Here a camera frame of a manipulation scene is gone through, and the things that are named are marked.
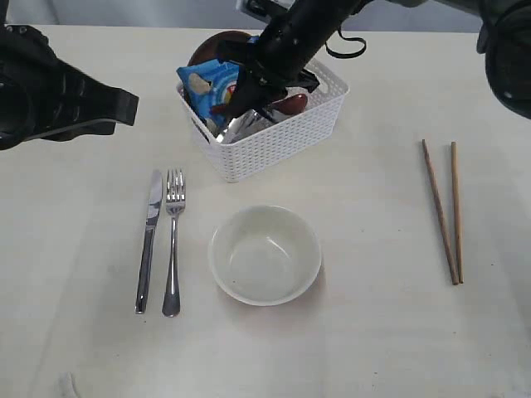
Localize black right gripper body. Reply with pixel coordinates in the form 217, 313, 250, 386
217, 13, 328, 100

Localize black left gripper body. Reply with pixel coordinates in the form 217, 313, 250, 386
1, 25, 139, 150

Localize silver metal cup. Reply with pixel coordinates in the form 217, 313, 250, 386
215, 108, 284, 144

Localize blue chips snack bag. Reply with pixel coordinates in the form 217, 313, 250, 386
177, 59, 240, 133

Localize silver metal fork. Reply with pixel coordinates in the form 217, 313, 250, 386
162, 169, 186, 318

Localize silver table knife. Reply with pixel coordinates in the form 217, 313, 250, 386
135, 170, 163, 314

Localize speckled white bowl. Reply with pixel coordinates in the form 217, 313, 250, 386
207, 205, 323, 307

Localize wooden chopstick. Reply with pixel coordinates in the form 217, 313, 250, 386
421, 139, 459, 285
451, 142, 464, 284

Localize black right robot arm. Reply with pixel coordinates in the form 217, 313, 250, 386
214, 1, 530, 119

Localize brown wooden spoon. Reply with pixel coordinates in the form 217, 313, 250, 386
210, 93, 308, 116

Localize white perforated plastic basket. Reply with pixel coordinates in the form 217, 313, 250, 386
176, 59, 349, 182

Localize brown round plate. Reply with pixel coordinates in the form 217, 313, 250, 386
188, 30, 251, 66

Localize grey backdrop curtain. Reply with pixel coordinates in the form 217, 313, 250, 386
0, 0, 531, 33

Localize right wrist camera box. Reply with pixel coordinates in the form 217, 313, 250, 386
236, 0, 295, 21

